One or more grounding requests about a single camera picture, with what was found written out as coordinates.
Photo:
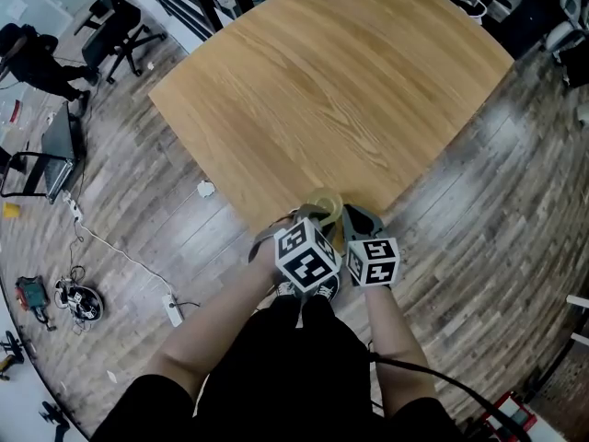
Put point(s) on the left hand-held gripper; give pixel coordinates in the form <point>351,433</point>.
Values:
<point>306,256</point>

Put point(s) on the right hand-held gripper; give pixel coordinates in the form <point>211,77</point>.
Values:
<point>373,263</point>

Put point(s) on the translucent yellow cup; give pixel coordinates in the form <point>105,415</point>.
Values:
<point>333,210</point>

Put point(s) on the person's left forearm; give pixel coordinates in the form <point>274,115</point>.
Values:
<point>207,334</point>

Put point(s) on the person's right forearm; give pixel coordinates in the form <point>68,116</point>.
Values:
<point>396,339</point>

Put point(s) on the person's black white sneaker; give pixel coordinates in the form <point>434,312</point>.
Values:
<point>329,288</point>

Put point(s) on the crumpled white paper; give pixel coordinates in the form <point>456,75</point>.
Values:
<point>205,189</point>

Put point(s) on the person's black clothing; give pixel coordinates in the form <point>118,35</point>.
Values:
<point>285,375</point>

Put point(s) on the white power strip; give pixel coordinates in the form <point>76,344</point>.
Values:
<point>172,310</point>
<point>72,207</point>

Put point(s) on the red white box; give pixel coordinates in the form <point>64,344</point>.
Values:
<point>511,419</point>

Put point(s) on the white black chair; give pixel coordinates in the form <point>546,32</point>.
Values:
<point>478,0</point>

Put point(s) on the white paper scrap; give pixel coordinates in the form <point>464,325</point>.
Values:
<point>111,376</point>

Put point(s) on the black platform cart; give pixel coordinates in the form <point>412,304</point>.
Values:
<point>57,145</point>

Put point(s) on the black office chair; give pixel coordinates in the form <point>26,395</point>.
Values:
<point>112,30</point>

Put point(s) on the red teal device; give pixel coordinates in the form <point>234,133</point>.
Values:
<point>31,293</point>

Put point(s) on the small yellow box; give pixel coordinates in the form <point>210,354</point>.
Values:
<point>10,210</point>

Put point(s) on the black clamp stand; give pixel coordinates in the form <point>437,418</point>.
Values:
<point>54,419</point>

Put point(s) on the black yellow tool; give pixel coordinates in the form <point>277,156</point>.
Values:
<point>10,355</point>

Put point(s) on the white metal frame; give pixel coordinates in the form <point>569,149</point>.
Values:
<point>579,299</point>

